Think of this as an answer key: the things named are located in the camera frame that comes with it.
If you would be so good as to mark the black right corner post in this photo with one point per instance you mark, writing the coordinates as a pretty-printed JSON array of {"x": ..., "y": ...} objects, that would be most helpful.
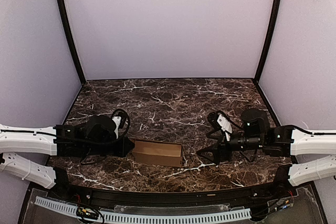
[{"x": 267, "y": 41}]

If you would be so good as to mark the green circuit board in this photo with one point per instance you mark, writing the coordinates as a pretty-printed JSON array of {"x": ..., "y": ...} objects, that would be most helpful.
[
  {"x": 87, "y": 213},
  {"x": 281, "y": 204}
]

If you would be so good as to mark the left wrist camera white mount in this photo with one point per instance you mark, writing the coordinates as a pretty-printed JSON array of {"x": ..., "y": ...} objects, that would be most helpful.
[{"x": 120, "y": 118}]

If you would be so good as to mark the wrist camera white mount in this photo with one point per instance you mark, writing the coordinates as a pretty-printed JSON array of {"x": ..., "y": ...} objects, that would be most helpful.
[
  {"x": 221, "y": 122},
  {"x": 120, "y": 118}
]

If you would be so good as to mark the left green circuit board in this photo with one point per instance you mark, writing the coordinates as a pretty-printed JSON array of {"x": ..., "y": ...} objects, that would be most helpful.
[{"x": 87, "y": 213}]

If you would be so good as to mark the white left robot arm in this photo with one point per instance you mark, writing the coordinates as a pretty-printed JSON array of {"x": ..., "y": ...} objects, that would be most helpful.
[{"x": 100, "y": 135}]

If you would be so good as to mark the brown cardboard box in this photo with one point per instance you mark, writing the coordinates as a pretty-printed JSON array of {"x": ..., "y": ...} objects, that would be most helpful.
[{"x": 158, "y": 153}]

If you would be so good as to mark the white slotted cable duct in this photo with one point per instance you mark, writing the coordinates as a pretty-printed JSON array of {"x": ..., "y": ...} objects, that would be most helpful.
[{"x": 137, "y": 215}]

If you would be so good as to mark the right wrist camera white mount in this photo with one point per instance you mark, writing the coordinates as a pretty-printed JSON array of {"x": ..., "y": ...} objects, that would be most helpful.
[{"x": 221, "y": 122}]

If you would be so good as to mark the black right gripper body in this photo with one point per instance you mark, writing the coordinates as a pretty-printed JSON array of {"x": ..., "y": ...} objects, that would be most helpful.
[{"x": 221, "y": 150}]

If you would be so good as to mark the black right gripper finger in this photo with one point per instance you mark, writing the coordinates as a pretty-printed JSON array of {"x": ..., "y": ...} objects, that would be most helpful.
[
  {"x": 215, "y": 134},
  {"x": 210, "y": 153}
]

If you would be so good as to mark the black curved front rail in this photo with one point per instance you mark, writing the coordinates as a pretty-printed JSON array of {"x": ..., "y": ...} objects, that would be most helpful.
[{"x": 305, "y": 209}]

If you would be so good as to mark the right green circuit board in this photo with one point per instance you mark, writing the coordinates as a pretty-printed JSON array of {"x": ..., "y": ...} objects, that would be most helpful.
[{"x": 281, "y": 204}]

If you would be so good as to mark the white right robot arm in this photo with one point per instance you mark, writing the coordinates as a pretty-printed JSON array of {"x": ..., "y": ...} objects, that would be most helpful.
[{"x": 255, "y": 134}]

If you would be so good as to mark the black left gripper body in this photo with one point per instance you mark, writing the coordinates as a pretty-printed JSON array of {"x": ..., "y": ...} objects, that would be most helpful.
[{"x": 115, "y": 147}]

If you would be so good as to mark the black corner post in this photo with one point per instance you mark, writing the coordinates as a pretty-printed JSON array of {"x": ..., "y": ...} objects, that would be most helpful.
[
  {"x": 70, "y": 40},
  {"x": 267, "y": 41}
]

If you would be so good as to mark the black left corner post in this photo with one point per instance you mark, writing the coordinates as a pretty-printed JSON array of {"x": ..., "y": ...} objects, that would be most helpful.
[{"x": 70, "y": 40}]

